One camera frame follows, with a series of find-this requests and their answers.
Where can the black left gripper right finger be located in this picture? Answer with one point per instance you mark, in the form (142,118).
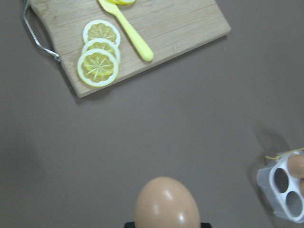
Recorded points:
(205,225)

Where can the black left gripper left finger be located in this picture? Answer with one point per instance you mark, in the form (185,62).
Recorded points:
(129,225)

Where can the brown egg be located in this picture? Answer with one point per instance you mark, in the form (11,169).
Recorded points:
(166,203)
(295,166)

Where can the clear plastic egg box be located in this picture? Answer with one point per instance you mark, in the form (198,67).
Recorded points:
(281,189)

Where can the brown egg in box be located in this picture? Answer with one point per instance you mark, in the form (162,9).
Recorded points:
(295,166)

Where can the wooden cutting board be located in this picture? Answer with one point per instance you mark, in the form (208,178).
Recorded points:
(170,27)

